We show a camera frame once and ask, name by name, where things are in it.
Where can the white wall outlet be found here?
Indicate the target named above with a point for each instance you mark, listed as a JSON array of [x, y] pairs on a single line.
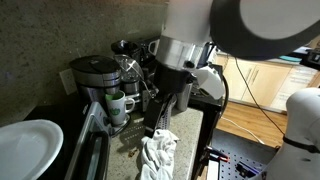
[[68, 81]]

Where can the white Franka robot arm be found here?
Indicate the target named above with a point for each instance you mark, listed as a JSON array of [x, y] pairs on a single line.
[[186, 23]]

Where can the perforated metal utensil holder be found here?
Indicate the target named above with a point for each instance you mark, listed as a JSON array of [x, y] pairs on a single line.
[[168, 121]]

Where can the white plate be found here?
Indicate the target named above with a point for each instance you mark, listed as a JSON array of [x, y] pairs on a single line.
[[26, 150]]

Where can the black camera mount rail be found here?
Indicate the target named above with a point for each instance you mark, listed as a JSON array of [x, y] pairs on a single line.
[[311, 58]]

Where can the purple black small device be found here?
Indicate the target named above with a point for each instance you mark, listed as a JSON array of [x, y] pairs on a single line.
[[248, 169]]

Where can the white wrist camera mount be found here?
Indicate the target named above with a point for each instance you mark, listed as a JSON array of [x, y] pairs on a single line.
[[210, 81]]

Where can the white crumpled cloth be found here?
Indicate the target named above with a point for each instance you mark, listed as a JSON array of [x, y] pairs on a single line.
[[156, 153]]

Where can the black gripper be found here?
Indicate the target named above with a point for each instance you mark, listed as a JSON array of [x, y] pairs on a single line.
[[170, 80]]

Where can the white mug green logo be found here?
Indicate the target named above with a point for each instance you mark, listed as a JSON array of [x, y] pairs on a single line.
[[116, 106]]

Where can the black stove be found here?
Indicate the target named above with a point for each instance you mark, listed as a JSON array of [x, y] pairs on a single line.
[[208, 110]]

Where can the black steel coffee maker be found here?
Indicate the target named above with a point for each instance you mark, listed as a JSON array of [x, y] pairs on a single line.
[[95, 75]]

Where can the glass jar steel blender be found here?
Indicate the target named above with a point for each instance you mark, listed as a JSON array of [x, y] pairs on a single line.
[[128, 71]]

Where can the black perforated breadboard table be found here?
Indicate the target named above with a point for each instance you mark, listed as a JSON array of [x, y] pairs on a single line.
[[240, 150]]

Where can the red black tool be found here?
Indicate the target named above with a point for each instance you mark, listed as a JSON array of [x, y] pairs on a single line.
[[218, 155]]

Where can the light wood base cabinets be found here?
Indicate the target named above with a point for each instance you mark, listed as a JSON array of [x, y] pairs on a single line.
[[270, 83]]

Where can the teal plate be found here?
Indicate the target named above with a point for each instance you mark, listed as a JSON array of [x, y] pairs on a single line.
[[290, 59]]

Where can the black espresso machine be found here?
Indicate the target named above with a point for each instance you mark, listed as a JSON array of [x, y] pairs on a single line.
[[140, 50]]

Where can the steel cup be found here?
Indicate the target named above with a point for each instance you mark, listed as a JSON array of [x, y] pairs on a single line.
[[183, 100]]

